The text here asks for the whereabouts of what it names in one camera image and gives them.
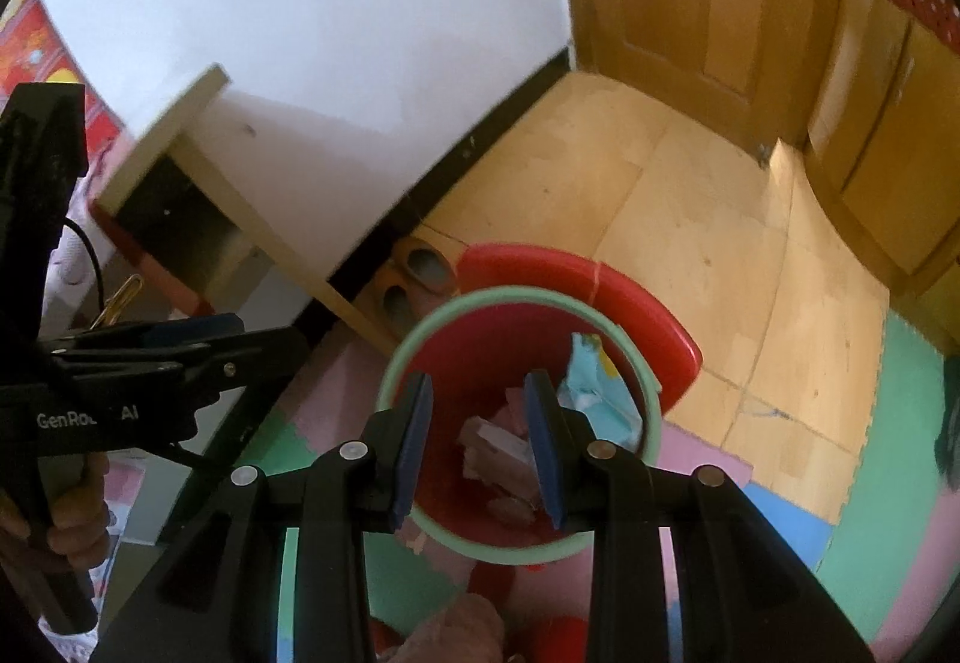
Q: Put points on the person's left hand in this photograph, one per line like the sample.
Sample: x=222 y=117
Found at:
x=79 y=524

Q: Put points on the pink foam floor mat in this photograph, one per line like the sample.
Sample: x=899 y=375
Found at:
x=330 y=393

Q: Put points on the brown slipper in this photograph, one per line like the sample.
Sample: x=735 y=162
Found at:
x=397 y=304
x=427 y=267

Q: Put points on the red plush blanket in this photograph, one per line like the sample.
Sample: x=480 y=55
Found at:
x=559 y=640

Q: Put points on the light blue wipes packet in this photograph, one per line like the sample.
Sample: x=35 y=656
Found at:
x=600 y=400

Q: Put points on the red plastic stool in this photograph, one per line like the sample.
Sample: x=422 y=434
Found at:
x=637 y=310

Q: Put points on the blue foam floor mat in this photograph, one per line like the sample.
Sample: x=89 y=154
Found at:
x=787 y=520

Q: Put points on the red floral bedsheet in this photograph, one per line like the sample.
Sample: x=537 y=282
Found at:
x=30 y=40

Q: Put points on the wooden cabinet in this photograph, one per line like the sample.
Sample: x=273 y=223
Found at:
x=900 y=145

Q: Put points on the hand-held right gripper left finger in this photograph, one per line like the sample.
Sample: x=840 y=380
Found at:
x=416 y=442

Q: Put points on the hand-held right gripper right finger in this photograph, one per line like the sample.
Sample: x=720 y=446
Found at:
x=544 y=457

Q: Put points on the dark grey clothing pile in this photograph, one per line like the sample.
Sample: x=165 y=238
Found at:
x=949 y=442

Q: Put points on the red bin with green rim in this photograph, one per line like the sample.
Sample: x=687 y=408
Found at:
x=480 y=348

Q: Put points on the beige wooden desk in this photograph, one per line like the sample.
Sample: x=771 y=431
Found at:
x=285 y=243

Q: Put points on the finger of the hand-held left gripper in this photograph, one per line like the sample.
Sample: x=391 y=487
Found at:
x=187 y=333
x=255 y=370

